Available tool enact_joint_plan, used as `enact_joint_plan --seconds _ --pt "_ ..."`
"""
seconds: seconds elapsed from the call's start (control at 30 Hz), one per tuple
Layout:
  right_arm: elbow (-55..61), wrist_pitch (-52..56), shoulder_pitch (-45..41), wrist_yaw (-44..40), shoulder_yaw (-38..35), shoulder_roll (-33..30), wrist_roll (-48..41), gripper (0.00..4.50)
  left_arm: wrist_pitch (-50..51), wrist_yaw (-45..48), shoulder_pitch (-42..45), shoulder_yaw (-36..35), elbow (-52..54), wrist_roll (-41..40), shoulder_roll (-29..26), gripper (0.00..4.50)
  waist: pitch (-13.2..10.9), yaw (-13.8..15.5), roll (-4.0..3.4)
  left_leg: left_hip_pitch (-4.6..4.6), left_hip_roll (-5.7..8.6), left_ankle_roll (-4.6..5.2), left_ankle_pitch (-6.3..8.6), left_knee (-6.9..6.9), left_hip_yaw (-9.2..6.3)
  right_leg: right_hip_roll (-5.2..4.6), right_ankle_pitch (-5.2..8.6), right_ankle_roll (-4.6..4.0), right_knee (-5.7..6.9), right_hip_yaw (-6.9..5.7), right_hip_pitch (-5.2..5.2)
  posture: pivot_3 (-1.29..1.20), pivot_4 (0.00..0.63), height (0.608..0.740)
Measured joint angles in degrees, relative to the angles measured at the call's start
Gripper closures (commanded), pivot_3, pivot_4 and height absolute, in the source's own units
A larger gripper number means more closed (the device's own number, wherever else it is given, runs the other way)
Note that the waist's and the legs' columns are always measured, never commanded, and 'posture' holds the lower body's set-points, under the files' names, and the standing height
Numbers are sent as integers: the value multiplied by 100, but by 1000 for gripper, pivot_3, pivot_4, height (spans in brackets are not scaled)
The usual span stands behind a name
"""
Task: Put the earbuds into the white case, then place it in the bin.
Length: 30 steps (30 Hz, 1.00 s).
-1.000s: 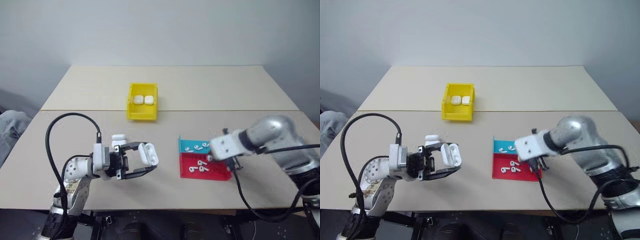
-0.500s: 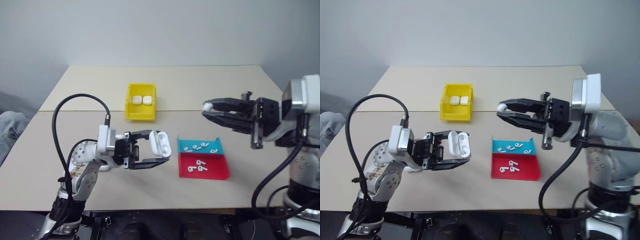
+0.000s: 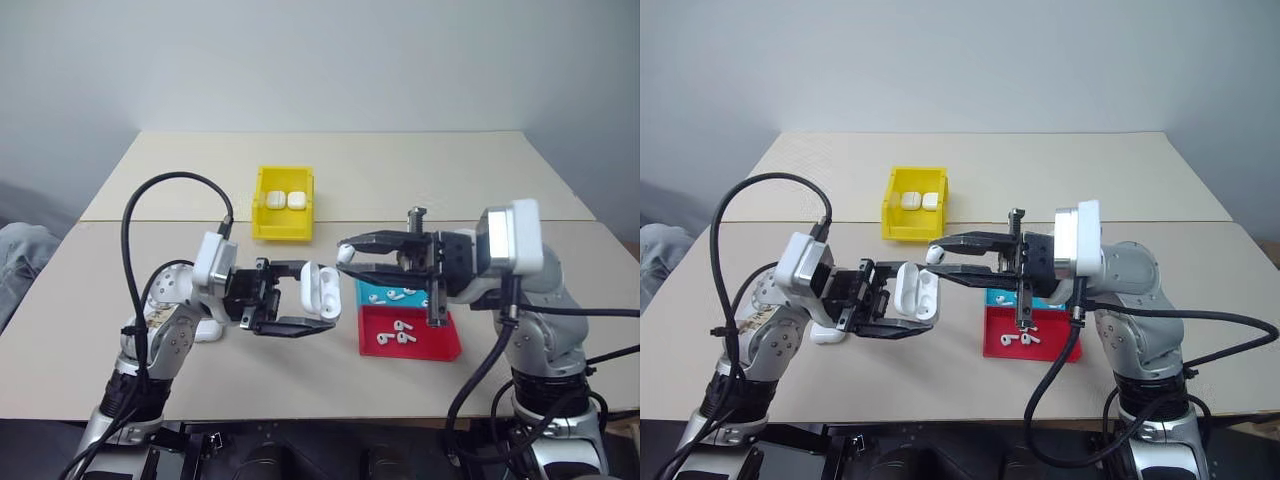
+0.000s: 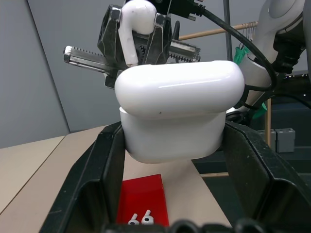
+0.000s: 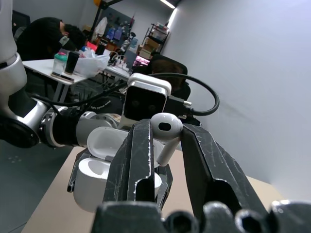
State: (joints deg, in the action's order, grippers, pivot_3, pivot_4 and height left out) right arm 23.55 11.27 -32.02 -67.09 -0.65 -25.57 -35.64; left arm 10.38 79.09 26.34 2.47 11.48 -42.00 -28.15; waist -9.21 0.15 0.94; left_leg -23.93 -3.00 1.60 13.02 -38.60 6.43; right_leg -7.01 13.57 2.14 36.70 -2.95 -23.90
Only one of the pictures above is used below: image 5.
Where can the white background table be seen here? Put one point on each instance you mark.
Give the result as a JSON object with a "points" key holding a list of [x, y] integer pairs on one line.
{"points": [[39, 66]]}

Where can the ceiling light strip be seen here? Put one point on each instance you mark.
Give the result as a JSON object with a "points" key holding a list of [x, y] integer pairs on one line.
{"points": [[173, 17]]}

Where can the smartphone on background table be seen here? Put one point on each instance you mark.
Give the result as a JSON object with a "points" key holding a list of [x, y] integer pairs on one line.
{"points": [[62, 77]]}

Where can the black storage shelf rack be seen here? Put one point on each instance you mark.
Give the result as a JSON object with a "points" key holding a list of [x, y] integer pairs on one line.
{"points": [[155, 36]]}

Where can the black and yellow hoist frame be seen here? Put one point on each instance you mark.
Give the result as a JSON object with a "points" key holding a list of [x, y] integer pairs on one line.
{"points": [[97, 21]]}

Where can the grey tool pegboard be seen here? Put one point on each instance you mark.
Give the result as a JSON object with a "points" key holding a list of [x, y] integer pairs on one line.
{"points": [[116, 19]]}

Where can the clear container with green lid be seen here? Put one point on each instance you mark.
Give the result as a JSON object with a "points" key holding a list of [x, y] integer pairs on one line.
{"points": [[59, 64]]}

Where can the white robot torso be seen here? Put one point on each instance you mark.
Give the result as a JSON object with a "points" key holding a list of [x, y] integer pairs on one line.
{"points": [[6, 29]]}

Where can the black tumbler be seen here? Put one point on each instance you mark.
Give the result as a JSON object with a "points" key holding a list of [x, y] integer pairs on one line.
{"points": [[71, 61]]}

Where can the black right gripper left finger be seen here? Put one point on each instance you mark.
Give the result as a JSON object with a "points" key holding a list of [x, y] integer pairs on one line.
{"points": [[131, 155]]}

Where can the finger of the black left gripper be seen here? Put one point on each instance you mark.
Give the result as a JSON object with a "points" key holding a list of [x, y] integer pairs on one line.
{"points": [[74, 167], [166, 184]]}

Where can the person in black clothes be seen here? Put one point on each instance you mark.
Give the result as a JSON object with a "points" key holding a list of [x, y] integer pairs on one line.
{"points": [[43, 36]]}

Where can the white earbud charging case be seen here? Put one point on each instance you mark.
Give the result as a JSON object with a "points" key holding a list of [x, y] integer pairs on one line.
{"points": [[90, 184]]}

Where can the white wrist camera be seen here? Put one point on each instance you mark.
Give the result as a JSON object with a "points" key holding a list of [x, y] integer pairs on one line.
{"points": [[148, 82]]}

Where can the white earbud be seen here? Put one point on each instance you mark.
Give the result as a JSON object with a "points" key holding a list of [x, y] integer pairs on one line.
{"points": [[173, 121]]}

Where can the white plastic bag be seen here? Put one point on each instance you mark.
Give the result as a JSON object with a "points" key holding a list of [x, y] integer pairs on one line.
{"points": [[91, 64]]}

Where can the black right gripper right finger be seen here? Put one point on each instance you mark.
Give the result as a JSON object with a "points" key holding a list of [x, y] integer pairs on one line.
{"points": [[206, 160]]}

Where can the black office chair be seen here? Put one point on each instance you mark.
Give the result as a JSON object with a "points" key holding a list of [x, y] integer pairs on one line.
{"points": [[170, 65]]}

